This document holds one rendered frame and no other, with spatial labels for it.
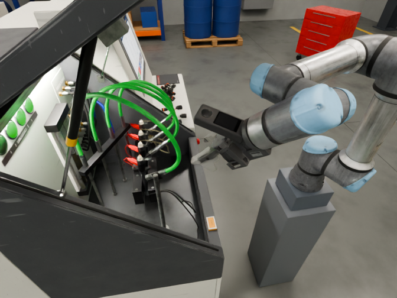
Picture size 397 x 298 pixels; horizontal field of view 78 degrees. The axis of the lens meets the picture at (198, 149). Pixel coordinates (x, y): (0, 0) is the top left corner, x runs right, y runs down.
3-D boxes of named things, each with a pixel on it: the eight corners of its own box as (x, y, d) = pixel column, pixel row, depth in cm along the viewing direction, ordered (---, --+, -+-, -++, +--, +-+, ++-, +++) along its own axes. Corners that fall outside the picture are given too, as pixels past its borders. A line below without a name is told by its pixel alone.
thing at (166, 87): (178, 102, 151) (178, 94, 147) (161, 104, 150) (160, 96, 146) (175, 86, 168) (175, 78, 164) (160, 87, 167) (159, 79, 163)
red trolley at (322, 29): (292, 60, 464) (305, 8, 408) (308, 54, 484) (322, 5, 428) (325, 72, 420) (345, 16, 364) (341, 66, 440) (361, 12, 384)
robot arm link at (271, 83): (359, 23, 77) (250, 56, 54) (398, 32, 70) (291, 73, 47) (345, 61, 84) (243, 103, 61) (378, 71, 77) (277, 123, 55)
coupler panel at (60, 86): (86, 147, 108) (60, 81, 87) (78, 148, 107) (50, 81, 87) (91, 130, 117) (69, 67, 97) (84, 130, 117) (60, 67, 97)
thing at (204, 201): (219, 267, 94) (221, 246, 84) (208, 269, 94) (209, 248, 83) (196, 158, 141) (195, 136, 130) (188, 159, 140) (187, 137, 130)
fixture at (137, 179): (160, 211, 109) (157, 188, 99) (137, 214, 107) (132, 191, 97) (158, 159, 134) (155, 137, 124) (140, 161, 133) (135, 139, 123)
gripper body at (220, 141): (230, 171, 59) (268, 161, 50) (205, 148, 57) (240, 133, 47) (241, 148, 63) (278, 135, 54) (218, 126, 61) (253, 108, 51)
